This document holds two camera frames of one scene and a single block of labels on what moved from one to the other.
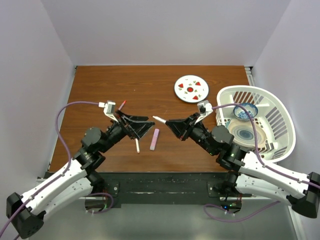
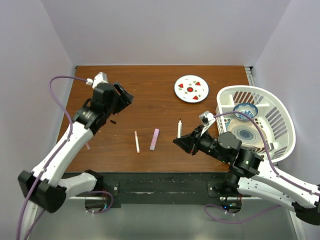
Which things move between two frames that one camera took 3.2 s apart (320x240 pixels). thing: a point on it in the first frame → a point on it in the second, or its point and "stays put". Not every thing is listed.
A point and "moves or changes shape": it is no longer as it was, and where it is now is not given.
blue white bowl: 240,113 stays put
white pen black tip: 159,119 moves or changes shape
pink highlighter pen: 154,139 stays put
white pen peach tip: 137,146 stays put
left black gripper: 139,124 → 127,98
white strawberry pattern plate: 191,88 stays put
